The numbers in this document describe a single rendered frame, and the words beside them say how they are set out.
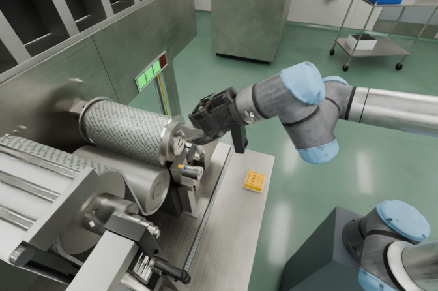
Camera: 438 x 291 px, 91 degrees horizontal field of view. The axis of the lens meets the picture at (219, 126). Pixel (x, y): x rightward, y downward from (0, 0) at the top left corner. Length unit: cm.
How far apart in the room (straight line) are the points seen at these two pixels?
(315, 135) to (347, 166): 197
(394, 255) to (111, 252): 59
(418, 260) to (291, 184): 149
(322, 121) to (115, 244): 37
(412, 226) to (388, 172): 177
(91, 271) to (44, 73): 53
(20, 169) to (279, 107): 42
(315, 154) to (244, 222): 49
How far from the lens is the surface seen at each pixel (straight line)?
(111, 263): 30
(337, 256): 92
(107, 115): 66
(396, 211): 80
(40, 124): 74
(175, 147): 59
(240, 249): 84
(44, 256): 96
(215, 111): 47
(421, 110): 53
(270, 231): 185
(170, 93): 166
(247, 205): 90
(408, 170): 268
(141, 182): 58
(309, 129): 42
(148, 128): 59
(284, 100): 39
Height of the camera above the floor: 171
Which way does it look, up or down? 46 degrees down
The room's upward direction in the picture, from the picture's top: straight up
